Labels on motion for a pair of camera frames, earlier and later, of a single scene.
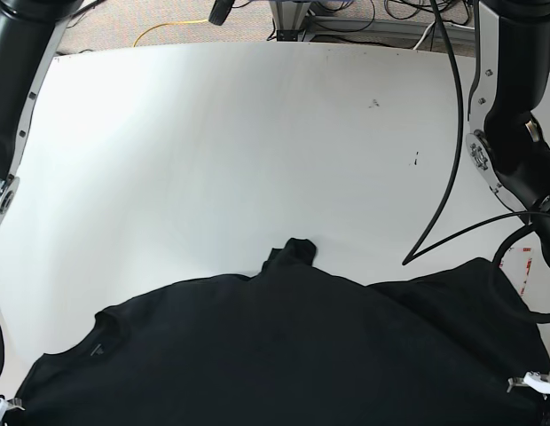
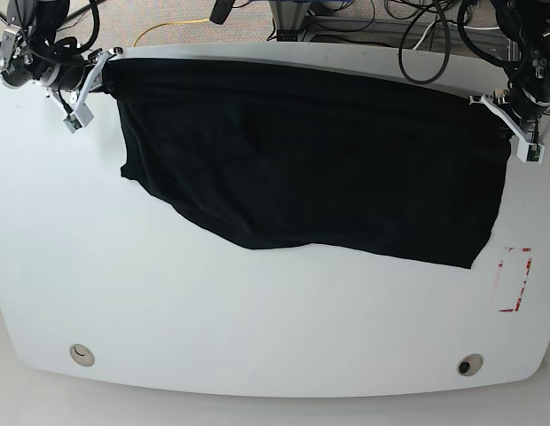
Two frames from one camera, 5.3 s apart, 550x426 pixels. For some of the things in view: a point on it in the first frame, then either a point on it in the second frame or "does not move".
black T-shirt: x=290 y=344 -> x=393 y=161
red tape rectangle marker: x=515 y=264 does not move
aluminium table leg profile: x=289 y=16 does not move
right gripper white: x=545 y=384 -> x=527 y=151
